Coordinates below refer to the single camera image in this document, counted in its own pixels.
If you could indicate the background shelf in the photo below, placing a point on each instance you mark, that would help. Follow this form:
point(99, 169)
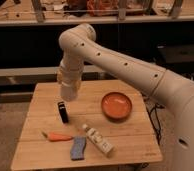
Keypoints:
point(70, 12)

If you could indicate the orange toy carrot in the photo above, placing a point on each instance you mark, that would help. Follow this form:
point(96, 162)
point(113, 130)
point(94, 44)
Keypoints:
point(55, 137)

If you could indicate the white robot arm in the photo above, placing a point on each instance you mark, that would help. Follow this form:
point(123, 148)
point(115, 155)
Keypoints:
point(171, 90)

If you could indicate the black eraser block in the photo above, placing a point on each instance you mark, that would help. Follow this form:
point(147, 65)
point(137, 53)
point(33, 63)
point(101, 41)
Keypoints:
point(63, 112)

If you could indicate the white tube bottle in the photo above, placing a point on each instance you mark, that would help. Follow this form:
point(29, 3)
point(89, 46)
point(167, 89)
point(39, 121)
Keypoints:
point(98, 140)

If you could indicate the orange ceramic bowl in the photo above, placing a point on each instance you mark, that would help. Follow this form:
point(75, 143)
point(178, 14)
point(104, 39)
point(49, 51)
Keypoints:
point(116, 106)

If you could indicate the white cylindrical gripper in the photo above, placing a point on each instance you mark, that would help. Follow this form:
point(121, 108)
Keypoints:
point(69, 91)

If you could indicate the blue sponge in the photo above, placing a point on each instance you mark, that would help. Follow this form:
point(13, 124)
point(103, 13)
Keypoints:
point(78, 147)

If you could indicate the wooden table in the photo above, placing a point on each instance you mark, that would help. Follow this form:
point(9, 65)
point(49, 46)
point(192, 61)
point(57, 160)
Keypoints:
point(134, 140)

